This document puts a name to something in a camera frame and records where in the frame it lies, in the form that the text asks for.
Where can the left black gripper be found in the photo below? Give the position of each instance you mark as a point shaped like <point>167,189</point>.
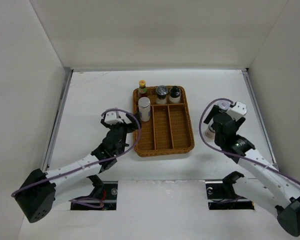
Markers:
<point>134,124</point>

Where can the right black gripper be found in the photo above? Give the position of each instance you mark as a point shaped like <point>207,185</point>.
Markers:
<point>214,110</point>

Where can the silver-lid white shaker bottle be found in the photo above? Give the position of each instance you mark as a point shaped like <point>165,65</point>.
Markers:
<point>144,107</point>

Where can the red spice jar white lid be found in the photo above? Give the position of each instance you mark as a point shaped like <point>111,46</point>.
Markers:
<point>210,132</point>

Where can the red sauce bottle yellow cap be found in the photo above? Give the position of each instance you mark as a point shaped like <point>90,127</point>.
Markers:
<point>142,89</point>

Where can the chrome-top pepper grinder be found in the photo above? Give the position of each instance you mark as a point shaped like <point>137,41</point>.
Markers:
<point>161,94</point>

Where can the black-cap white spice bottle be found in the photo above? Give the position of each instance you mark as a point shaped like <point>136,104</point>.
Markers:
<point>175,95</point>

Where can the dark spice jar white lid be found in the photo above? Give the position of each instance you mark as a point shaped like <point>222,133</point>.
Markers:
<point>224,105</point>

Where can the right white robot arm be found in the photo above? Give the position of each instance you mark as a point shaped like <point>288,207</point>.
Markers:
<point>277,193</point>

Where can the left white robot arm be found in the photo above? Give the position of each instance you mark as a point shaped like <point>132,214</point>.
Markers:
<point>41,191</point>

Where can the brown wicker divided tray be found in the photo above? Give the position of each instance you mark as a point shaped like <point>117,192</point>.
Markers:
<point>169,130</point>

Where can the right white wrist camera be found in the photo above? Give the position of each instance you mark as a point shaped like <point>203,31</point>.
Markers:
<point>237,111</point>

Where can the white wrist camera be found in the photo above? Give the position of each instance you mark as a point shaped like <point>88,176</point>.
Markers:
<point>237,111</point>
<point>112,117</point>

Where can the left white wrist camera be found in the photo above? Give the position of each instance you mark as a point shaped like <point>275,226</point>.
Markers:
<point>112,117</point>

